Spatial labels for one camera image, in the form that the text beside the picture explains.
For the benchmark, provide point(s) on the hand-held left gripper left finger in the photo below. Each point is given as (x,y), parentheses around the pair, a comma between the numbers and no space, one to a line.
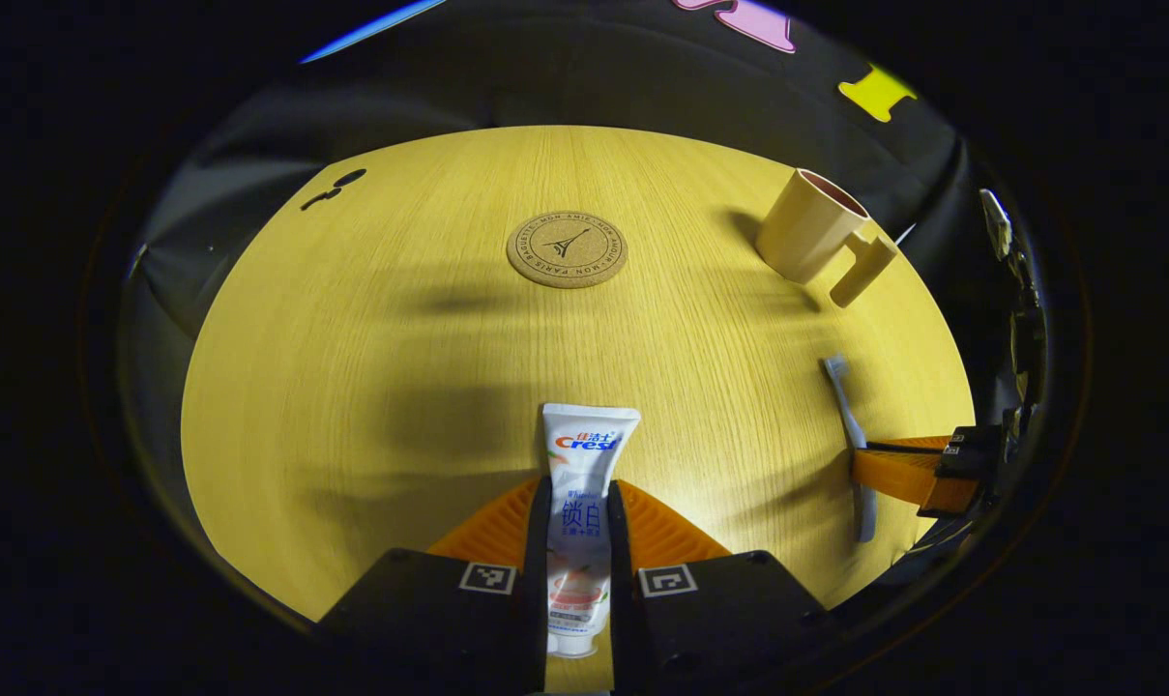
(536,580)

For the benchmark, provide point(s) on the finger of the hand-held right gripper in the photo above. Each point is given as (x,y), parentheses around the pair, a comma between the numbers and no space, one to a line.
(971,440)
(908,478)

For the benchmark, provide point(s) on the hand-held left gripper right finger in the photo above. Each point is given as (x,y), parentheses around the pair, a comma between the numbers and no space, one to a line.
(623,599)

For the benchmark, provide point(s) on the white toothbrush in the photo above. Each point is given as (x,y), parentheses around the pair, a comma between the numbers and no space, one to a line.
(847,406)

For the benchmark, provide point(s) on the white toothpaste tube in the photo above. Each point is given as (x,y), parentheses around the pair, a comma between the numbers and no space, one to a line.
(584,483)

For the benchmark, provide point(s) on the beige cup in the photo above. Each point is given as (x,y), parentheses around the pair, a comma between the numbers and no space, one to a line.
(806,232)

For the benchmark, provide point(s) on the round cork coaster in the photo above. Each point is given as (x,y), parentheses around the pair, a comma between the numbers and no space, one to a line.
(567,249)

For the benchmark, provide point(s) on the black backdrop cloth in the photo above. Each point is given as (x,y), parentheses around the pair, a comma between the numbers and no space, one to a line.
(545,87)

